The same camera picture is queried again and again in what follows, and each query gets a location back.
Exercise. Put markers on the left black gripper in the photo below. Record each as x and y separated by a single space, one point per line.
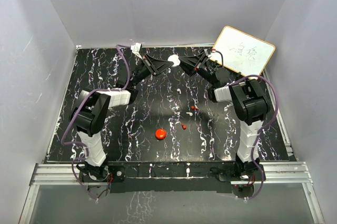
157 65

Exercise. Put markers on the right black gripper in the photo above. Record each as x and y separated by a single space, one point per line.
190 64

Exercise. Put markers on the white earbud charging case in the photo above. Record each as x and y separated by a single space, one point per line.
174 59

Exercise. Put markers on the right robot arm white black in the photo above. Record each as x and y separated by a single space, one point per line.
249 101

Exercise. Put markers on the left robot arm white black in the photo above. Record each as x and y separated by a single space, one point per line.
90 112

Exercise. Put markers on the red earbud charging case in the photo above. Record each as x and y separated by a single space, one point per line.
160 134

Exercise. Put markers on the black front base bar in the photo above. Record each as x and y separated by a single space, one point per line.
172 176

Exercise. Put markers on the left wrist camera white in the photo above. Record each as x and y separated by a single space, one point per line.
136 48

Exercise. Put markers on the whiteboard with wooden frame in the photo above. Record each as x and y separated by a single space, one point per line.
241 52

